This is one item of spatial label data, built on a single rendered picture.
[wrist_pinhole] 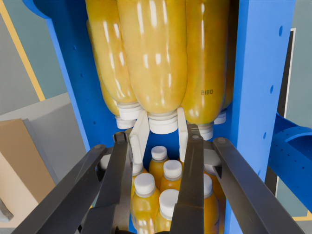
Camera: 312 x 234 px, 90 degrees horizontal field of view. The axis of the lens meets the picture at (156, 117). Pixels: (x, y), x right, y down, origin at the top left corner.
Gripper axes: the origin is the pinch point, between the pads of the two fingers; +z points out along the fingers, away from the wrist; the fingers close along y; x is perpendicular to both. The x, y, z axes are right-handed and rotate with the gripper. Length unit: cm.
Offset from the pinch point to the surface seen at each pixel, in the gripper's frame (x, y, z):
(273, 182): -109, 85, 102
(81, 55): 9.1, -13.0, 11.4
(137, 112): 0.1, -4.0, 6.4
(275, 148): -42, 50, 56
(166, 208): -13.9, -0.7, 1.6
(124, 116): -0.3, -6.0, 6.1
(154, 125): -0.2, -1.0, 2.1
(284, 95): -29, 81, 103
